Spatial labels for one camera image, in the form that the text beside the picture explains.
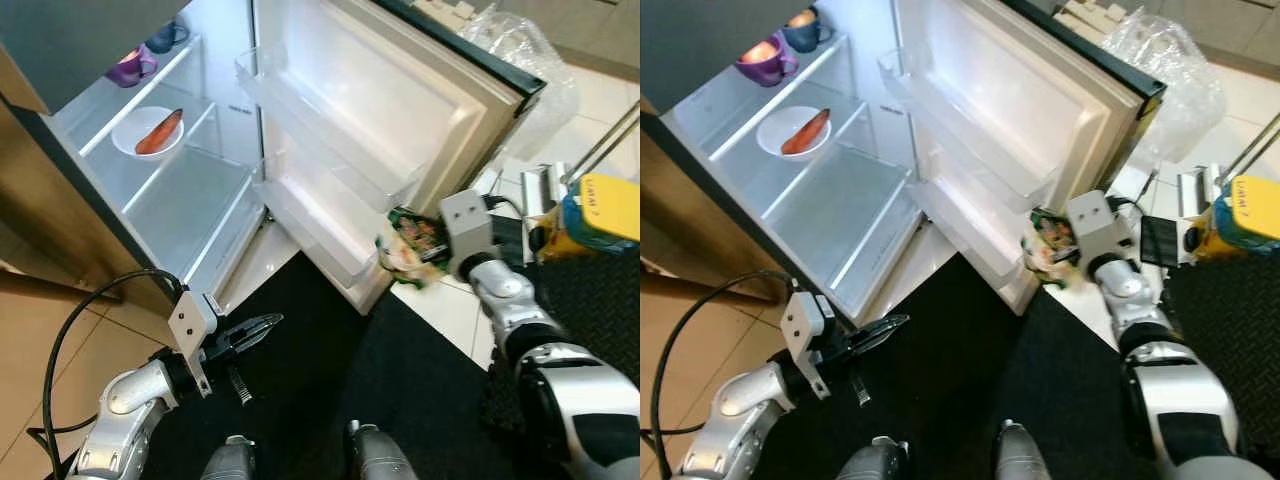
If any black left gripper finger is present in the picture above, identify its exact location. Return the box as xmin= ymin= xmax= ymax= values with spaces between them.
xmin=228 ymin=312 xmax=285 ymax=337
xmin=235 ymin=322 xmax=281 ymax=355
xmin=855 ymin=324 xmax=906 ymax=355
xmin=848 ymin=314 xmax=911 ymax=339

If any green snack pouch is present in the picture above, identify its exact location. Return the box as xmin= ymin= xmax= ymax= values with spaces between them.
xmin=1020 ymin=207 xmax=1081 ymax=291
xmin=377 ymin=207 xmax=451 ymax=291

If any glass fridge shelf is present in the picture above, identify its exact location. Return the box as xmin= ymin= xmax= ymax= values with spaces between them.
xmin=50 ymin=30 xmax=211 ymax=156
xmin=80 ymin=95 xmax=256 ymax=211
xmin=705 ymin=95 xmax=901 ymax=206
xmin=680 ymin=30 xmax=851 ymax=156

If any silver fridge body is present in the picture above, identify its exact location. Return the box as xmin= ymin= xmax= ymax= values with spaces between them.
xmin=0 ymin=0 xmax=276 ymax=316
xmin=640 ymin=0 xmax=926 ymax=326

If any small black ribbed pad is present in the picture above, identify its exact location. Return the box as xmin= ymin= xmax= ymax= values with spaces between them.
xmin=490 ymin=215 xmax=546 ymax=266
xmin=1140 ymin=213 xmax=1188 ymax=268

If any deep clear door bin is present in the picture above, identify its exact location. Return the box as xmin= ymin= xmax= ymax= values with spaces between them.
xmin=255 ymin=155 xmax=401 ymax=311
xmin=905 ymin=160 xmax=1041 ymax=316

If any clear crisper drawer cover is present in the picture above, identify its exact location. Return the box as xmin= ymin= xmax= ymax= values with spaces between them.
xmin=125 ymin=148 xmax=266 ymax=291
xmin=760 ymin=148 xmax=926 ymax=321

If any grey left robot leg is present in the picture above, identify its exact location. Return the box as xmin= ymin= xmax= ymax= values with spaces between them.
xmin=200 ymin=435 xmax=258 ymax=480
xmin=835 ymin=437 xmax=911 ymax=480

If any grey robot leg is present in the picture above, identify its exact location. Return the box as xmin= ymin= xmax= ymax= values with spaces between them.
xmin=200 ymin=435 xmax=258 ymax=480
xmin=993 ymin=420 xmax=1051 ymax=480
xmin=835 ymin=437 xmax=911 ymax=480
xmin=345 ymin=420 xmax=419 ymax=480

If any silver metal hand cart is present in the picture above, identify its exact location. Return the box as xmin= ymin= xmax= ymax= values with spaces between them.
xmin=1178 ymin=130 xmax=1280 ymax=216
xmin=520 ymin=100 xmax=641 ymax=216

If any black foam floor tile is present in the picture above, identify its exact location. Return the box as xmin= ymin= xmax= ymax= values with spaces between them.
xmin=480 ymin=255 xmax=641 ymax=421
xmin=1160 ymin=262 xmax=1280 ymax=471

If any grey right robot leg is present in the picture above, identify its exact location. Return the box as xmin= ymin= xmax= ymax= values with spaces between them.
xmin=993 ymin=420 xmax=1051 ymax=480
xmin=345 ymin=420 xmax=419 ymax=480

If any long clear door bin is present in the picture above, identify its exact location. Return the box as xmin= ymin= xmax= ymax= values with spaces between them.
xmin=878 ymin=50 xmax=1061 ymax=213
xmin=235 ymin=50 xmax=426 ymax=213

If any yellow lidded tub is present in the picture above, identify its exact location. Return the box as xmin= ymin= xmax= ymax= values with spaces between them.
xmin=548 ymin=175 xmax=641 ymax=263
xmin=1192 ymin=175 xmax=1280 ymax=266

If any orange carrot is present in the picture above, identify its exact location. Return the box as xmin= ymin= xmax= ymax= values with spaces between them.
xmin=135 ymin=108 xmax=185 ymax=156
xmin=780 ymin=108 xmax=832 ymax=156

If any beige cardboard packing insert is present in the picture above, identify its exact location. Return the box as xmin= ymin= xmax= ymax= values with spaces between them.
xmin=1055 ymin=0 xmax=1116 ymax=31
xmin=415 ymin=0 xmax=479 ymax=26

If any purple cup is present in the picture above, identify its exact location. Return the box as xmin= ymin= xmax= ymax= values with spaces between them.
xmin=105 ymin=45 xmax=159 ymax=89
xmin=735 ymin=35 xmax=801 ymax=89

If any dark blue cup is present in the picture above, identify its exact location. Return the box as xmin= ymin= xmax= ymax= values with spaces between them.
xmin=780 ymin=8 xmax=836 ymax=53
xmin=143 ymin=20 xmax=191 ymax=54

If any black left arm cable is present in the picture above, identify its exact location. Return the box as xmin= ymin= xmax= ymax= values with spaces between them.
xmin=42 ymin=268 xmax=186 ymax=480
xmin=650 ymin=268 xmax=801 ymax=480

